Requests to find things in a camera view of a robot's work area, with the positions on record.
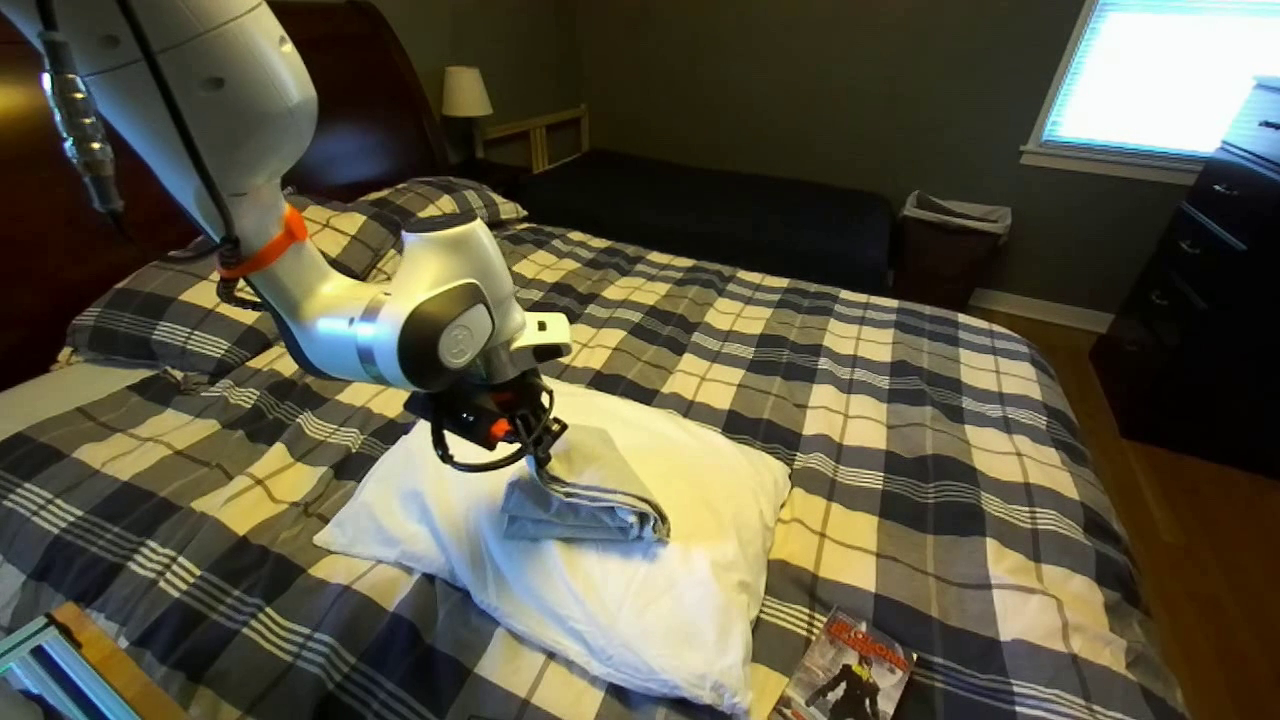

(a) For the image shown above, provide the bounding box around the light wooden shelf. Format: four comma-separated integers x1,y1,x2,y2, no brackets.
476,103,593,177

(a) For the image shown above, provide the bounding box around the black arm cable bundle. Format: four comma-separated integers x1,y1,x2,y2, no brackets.
32,0,252,273

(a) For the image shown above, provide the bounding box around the white pillow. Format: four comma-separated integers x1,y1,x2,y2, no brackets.
313,378,796,715

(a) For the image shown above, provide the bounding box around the orange arm strap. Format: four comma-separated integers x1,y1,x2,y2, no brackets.
215,205,316,288

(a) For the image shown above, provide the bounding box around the wooden edged robot stand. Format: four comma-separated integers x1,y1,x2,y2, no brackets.
0,599,183,720

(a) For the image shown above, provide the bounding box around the small plaid pillow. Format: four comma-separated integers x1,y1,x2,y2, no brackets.
354,174,534,253

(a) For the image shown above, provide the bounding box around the red printed magazine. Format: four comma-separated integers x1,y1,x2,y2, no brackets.
771,609,924,720

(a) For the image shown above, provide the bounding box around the dark wooden headboard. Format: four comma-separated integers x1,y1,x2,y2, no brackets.
0,0,451,393

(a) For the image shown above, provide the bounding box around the white shade table lamp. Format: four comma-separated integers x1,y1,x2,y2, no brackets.
442,61,495,164

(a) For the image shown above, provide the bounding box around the dark side bin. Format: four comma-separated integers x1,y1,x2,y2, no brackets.
892,188,1018,312

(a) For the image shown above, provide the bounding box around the black futon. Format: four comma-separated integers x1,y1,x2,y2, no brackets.
514,143,898,297

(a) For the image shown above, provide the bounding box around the bright window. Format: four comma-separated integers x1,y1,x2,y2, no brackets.
1018,0,1280,188

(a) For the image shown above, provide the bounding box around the black looped wrist cable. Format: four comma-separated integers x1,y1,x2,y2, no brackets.
423,397,542,477

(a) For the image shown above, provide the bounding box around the white bed sheet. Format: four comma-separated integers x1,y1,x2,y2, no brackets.
0,360,155,445

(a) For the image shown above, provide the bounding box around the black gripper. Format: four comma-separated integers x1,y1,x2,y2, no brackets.
423,372,570,484

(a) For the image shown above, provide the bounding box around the black dresser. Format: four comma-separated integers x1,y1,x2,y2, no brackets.
1089,77,1280,481

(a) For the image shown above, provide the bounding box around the large plaid pillow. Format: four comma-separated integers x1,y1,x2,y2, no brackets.
64,195,404,385

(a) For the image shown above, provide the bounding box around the plaid bed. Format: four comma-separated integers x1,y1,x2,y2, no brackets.
0,186,1191,720

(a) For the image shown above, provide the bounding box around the light grey towel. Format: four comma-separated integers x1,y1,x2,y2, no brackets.
495,423,677,551

